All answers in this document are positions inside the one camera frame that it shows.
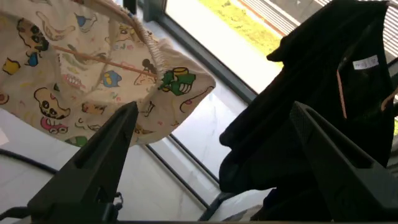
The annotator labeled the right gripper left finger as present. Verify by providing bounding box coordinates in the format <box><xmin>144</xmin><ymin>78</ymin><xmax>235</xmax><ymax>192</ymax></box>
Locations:
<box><xmin>27</xmin><ymin>101</ymin><xmax>139</xmax><ymax>222</ymax></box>

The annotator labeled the window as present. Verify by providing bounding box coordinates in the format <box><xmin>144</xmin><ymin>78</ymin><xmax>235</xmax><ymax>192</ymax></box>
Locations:
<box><xmin>136</xmin><ymin>0</ymin><xmax>398</xmax><ymax>105</ymax></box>

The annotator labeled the black clothes rack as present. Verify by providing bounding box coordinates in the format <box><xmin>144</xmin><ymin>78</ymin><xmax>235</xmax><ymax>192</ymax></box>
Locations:
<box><xmin>123</xmin><ymin>0</ymin><xmax>239</xmax><ymax>222</ymax></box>

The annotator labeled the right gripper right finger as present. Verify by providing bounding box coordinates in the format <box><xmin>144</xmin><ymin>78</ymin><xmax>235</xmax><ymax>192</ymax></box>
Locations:
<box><xmin>289</xmin><ymin>101</ymin><xmax>398</xmax><ymax>222</ymax></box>

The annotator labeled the black cable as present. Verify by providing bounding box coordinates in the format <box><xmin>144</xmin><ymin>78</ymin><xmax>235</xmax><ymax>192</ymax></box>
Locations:
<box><xmin>0</xmin><ymin>148</ymin><xmax>58</xmax><ymax>175</ymax></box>

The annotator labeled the black t-shirt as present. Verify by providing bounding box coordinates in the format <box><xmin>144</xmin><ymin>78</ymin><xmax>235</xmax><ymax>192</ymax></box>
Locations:
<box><xmin>218</xmin><ymin>0</ymin><xmax>397</xmax><ymax>222</ymax></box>

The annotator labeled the cream printed garment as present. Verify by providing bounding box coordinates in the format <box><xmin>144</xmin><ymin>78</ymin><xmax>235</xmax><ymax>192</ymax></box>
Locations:
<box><xmin>0</xmin><ymin>0</ymin><xmax>217</xmax><ymax>147</ymax></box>

